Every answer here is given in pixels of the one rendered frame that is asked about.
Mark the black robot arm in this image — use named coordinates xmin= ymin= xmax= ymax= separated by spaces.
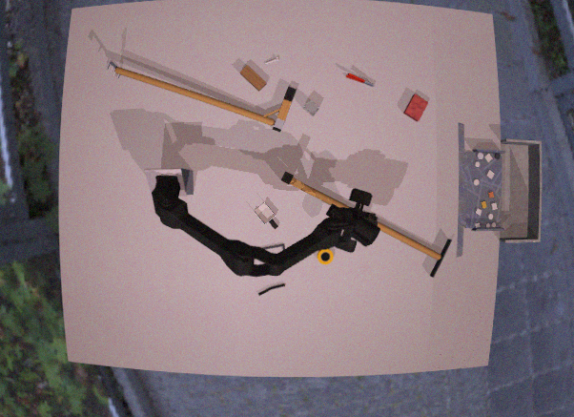
xmin=152 ymin=176 xmax=380 ymax=277

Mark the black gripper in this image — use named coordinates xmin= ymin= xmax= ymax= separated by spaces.
xmin=335 ymin=188 xmax=373 ymax=253

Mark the red square tile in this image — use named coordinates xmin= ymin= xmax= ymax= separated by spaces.
xmin=404 ymin=94 xmax=428 ymax=121

